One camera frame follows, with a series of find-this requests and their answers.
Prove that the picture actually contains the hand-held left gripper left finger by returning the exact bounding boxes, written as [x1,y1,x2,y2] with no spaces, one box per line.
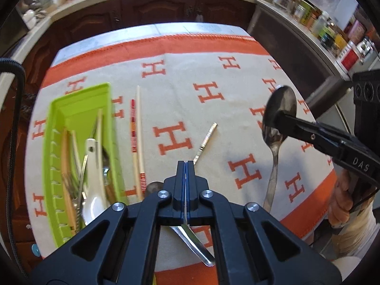
[30,160,186,285]

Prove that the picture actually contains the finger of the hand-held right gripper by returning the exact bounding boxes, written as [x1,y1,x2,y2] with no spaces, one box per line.
[275,111,354,161]
[314,122,366,152]

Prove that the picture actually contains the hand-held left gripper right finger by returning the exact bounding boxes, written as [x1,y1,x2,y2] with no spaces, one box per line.
[186,160,342,285]

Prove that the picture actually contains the large metal spoon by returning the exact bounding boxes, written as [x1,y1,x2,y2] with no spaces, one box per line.
[261,85,298,213]

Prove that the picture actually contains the metal spoon banded handle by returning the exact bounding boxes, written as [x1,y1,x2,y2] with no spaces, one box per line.
[169,123,219,267]

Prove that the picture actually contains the plain brown wooden chopstick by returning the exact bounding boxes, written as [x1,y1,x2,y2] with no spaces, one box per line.
[61,128,78,233]

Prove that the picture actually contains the green plastic utensil tray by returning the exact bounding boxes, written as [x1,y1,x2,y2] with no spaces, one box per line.
[42,83,128,248]

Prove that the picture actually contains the person's right forearm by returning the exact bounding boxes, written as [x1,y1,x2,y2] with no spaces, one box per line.
[331,202,377,259]

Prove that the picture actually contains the person's right hand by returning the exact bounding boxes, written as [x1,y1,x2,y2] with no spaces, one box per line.
[328,169,356,228]

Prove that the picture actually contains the pale chopstick long red stripes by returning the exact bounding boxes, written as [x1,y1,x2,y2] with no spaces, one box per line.
[131,99,143,201]

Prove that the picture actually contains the dark built-in appliance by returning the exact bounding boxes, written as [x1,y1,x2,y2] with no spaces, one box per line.
[246,4,355,119]

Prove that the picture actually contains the white ceramic spoon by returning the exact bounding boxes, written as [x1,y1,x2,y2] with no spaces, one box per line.
[82,138,110,227]

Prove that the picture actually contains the orange and grey printed blanket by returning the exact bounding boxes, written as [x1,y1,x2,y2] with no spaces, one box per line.
[24,33,339,274]

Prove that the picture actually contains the row of condiment jars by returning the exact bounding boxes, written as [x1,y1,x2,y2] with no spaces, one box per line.
[271,0,376,69]

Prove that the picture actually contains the brown wooden kitchen cabinets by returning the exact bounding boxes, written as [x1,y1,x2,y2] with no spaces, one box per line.
[0,0,259,262]

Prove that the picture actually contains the white kitchen countertop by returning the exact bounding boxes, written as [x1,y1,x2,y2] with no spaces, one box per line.
[0,0,354,81]

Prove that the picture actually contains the white ceramic dishes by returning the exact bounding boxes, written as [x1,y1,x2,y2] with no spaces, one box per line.
[22,7,39,27]

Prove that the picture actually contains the black braided cable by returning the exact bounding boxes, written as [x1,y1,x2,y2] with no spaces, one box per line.
[0,58,27,276]

